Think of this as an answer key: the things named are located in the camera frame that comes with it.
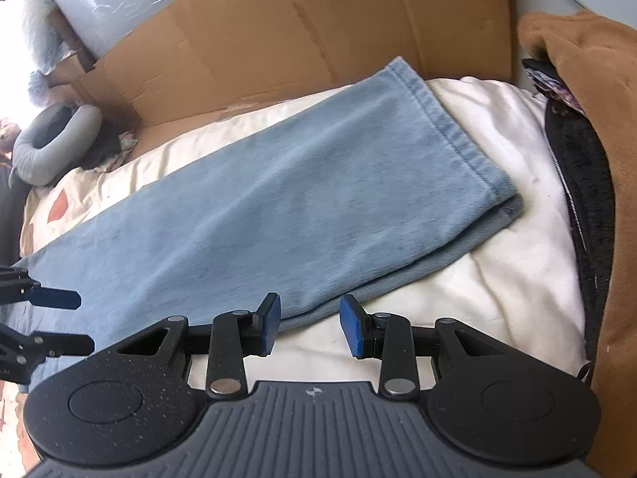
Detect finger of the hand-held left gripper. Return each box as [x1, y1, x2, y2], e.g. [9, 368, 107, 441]
[0, 325, 95, 385]
[0, 266, 82, 310]

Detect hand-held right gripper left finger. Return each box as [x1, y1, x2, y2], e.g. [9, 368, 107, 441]
[117, 293, 282, 402]

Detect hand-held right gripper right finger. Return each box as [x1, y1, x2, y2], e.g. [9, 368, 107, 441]
[339, 294, 503, 402]

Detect light blue denim pants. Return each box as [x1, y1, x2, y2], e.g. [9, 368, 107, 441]
[0, 56, 523, 354]

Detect grey neck pillow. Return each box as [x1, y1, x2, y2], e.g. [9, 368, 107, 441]
[11, 102, 103, 187]

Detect brown and black object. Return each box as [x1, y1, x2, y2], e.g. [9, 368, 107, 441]
[0, 117, 24, 170]

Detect small patterned cloth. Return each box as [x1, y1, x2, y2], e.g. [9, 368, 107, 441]
[100, 129, 139, 173]

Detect cream printed bed sheet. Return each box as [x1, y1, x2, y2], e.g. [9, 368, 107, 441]
[20, 77, 593, 394]

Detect white fluffy cloth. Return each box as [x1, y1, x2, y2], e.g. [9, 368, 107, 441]
[20, 0, 66, 71]

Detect large brown cardboard sheet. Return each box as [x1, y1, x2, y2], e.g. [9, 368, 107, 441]
[50, 0, 513, 153]

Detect purple patterned cloth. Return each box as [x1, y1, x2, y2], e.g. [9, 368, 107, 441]
[522, 58, 585, 115]

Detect brown fleece cloth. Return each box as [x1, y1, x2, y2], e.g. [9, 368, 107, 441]
[518, 10, 637, 478]

